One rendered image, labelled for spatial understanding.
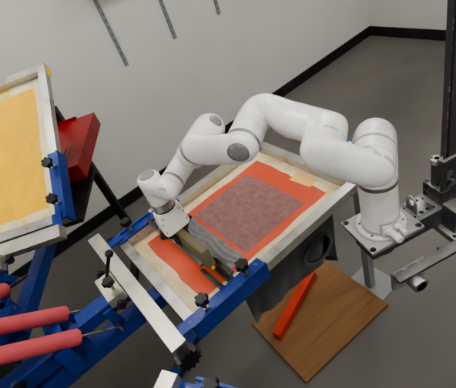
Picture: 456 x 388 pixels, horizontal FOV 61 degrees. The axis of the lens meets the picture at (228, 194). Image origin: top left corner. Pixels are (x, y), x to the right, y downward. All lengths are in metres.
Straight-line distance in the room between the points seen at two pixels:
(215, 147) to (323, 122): 0.25
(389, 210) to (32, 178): 1.41
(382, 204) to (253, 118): 0.37
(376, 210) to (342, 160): 0.23
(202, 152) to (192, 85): 2.71
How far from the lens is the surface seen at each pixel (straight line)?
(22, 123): 2.00
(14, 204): 1.85
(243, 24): 3.88
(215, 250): 1.41
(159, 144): 3.56
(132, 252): 1.54
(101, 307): 1.36
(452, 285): 2.41
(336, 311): 2.28
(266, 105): 0.92
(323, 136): 0.83
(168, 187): 1.14
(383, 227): 1.05
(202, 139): 0.91
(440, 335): 2.24
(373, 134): 0.89
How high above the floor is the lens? 1.95
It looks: 38 degrees down
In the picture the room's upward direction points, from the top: 22 degrees counter-clockwise
